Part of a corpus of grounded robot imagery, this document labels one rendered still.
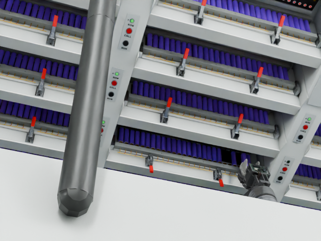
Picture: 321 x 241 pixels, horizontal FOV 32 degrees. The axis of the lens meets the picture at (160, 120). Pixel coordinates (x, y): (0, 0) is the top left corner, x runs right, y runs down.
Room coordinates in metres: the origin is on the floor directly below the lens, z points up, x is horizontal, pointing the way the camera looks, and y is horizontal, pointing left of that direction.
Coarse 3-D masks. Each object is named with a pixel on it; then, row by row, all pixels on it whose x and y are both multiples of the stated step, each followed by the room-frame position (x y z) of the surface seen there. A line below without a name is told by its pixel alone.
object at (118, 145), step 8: (120, 144) 1.71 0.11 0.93; (128, 144) 1.73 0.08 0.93; (136, 152) 1.72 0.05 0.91; (144, 152) 1.73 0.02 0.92; (152, 152) 1.74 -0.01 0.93; (160, 152) 1.75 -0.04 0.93; (168, 160) 1.75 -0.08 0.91; (176, 160) 1.76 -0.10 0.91; (184, 160) 1.77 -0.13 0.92; (192, 160) 1.78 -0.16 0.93; (200, 160) 1.79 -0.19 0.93; (224, 168) 1.81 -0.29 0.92; (232, 168) 1.82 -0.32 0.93
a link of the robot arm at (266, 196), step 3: (258, 195) 1.56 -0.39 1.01; (261, 195) 1.55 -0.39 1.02; (264, 195) 1.55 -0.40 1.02; (267, 195) 1.55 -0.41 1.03; (270, 195) 1.56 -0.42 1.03; (258, 198) 1.54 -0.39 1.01; (261, 198) 1.54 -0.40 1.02; (264, 198) 1.53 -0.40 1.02; (267, 198) 1.53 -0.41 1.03; (270, 198) 1.54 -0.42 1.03; (273, 198) 1.54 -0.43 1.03; (273, 201) 1.53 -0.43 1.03; (276, 201) 1.54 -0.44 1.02
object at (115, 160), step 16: (128, 128) 1.83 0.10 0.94; (112, 144) 1.70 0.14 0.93; (112, 160) 1.66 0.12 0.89; (128, 160) 1.69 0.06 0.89; (144, 160) 1.72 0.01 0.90; (160, 160) 1.75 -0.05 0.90; (256, 160) 1.93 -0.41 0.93; (160, 176) 1.72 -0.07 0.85; (176, 176) 1.72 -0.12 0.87; (192, 176) 1.73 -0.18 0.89; (208, 176) 1.76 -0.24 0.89; (224, 176) 1.79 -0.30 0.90; (240, 192) 1.79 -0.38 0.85
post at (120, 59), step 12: (132, 0) 1.64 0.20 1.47; (144, 0) 1.65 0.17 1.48; (120, 12) 1.63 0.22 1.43; (132, 12) 1.64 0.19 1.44; (144, 12) 1.65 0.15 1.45; (120, 24) 1.63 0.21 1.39; (144, 24) 1.65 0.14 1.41; (120, 36) 1.64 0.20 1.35; (132, 48) 1.65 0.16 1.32; (120, 60) 1.64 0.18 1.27; (132, 60) 1.65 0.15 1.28; (108, 72) 1.63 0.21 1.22; (120, 84) 1.65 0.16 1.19; (120, 96) 1.65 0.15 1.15; (108, 108) 1.64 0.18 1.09; (120, 108) 1.65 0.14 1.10; (108, 132) 1.65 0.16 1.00; (108, 144) 1.65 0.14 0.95
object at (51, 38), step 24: (0, 0) 1.67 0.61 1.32; (24, 0) 1.71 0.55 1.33; (48, 0) 1.74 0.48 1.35; (0, 24) 1.59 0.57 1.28; (24, 24) 1.63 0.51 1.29; (48, 24) 1.64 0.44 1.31; (72, 24) 1.69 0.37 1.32; (24, 48) 1.58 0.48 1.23; (48, 48) 1.59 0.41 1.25; (72, 48) 1.62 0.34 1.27
